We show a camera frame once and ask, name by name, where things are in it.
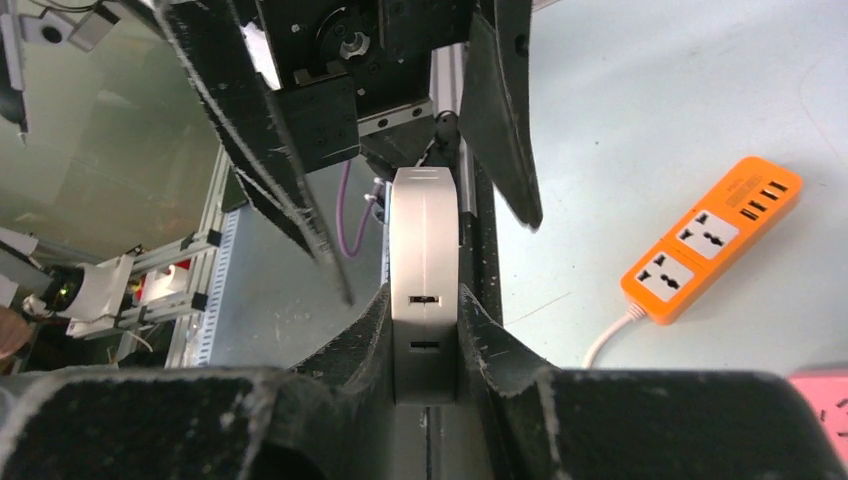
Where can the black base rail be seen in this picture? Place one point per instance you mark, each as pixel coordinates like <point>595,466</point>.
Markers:
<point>479,256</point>

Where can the light green table mat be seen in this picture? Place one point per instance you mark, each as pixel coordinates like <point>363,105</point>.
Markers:
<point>637,109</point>

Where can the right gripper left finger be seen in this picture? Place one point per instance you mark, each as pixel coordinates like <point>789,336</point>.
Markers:
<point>328,417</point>

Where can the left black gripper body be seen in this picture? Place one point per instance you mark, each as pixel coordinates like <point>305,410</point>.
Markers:
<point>355,75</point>

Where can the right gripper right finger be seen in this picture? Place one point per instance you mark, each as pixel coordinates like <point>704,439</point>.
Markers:
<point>539,421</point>

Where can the pink triangular power socket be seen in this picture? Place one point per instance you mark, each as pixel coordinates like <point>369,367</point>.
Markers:
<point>826,393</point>

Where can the small white plug adapter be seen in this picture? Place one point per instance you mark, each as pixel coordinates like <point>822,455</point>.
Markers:
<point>424,282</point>

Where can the orange power strip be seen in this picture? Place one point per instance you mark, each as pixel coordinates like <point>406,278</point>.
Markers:
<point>750,199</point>

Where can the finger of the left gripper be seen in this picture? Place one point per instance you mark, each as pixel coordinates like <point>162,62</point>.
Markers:
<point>208,40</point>
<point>494,114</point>

